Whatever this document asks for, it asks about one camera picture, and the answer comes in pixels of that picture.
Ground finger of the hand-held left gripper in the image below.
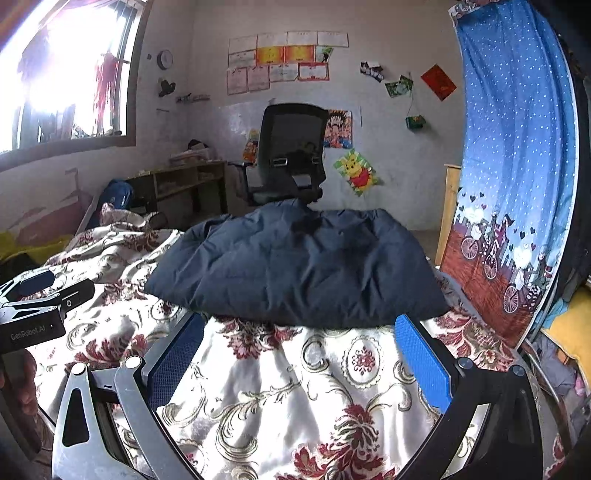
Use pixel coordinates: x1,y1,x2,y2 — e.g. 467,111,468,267
0,271,55,301
51,279,96,318

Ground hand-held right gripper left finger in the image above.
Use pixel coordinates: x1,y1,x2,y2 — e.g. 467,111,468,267
52,310,208,480

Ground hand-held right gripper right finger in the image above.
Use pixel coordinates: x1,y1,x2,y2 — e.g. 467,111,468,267
392,314,543,480

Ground navy puffer jacket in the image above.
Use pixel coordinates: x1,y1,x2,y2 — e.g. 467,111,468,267
144,199,451,329

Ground pile of clothes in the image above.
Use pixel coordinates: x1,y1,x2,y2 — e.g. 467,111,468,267
531,342,591,444

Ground person's left hand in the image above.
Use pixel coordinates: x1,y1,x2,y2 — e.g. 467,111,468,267
0,350,40,416

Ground yellow cloth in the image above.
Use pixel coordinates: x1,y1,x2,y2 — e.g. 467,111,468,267
540,286,591,370
0,231,72,264

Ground blue bag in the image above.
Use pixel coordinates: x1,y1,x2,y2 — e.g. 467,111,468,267
95,180,134,215

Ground floral blanket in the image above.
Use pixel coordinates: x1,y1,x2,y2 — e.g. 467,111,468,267
14,203,568,480

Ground wooden desk shelf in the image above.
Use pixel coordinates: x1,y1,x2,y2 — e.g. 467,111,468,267
126,161,229,217

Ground pile of desk clutter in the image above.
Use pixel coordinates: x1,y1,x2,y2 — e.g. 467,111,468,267
168,138,218,167

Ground yellow bear poster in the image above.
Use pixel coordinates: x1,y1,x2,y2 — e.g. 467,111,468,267
333,148,383,197

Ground window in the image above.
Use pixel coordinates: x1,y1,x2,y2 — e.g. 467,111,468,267
0,0,155,158

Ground red hanging garment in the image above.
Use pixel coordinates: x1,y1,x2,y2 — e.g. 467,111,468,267
92,51,121,112

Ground blue printed curtain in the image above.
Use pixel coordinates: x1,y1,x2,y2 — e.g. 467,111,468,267
438,0,580,349

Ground black mesh office chair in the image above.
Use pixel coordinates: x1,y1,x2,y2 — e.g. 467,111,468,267
228,104,329,206

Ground cartoon character poster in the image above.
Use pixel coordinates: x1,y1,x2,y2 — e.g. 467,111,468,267
323,109,353,149

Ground green photo card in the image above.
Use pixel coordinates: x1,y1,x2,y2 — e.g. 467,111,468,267
385,75,414,97

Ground red paper envelope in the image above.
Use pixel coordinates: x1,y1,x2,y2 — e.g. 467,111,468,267
421,64,458,101

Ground black and white photos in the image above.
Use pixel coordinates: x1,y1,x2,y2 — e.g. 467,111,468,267
360,60,385,83

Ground wooden frame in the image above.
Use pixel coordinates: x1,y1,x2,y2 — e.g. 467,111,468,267
435,163,464,266

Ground group of wall certificates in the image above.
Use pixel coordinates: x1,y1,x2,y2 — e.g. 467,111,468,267
226,31,349,96

